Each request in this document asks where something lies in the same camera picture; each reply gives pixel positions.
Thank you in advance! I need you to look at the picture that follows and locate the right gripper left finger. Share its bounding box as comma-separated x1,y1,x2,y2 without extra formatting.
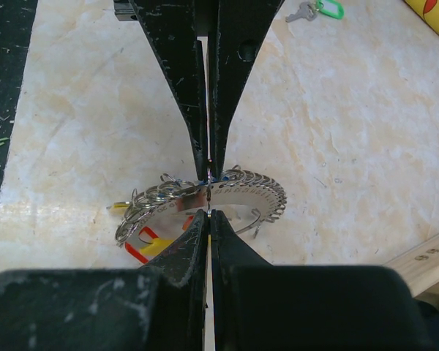
0,211,209,350

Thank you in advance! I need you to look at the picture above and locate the blue pikachu shirt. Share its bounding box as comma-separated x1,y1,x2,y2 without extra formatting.
404,0,439,36

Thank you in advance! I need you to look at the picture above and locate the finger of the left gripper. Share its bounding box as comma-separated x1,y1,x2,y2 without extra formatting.
208,0,283,178

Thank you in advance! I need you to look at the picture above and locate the green tag key left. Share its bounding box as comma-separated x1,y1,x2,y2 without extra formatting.
285,0,345,23

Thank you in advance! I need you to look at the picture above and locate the large keyring with keys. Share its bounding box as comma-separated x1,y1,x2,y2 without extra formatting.
109,165,287,264

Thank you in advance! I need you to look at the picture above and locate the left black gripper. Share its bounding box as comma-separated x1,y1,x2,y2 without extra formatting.
113,0,208,181

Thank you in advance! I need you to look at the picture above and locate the wooden clothes rack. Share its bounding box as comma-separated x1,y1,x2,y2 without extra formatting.
386,234,439,308

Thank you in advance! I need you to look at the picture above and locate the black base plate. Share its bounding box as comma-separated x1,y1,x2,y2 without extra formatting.
0,0,38,193

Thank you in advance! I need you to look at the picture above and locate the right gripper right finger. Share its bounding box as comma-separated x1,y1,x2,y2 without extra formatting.
210,211,435,350

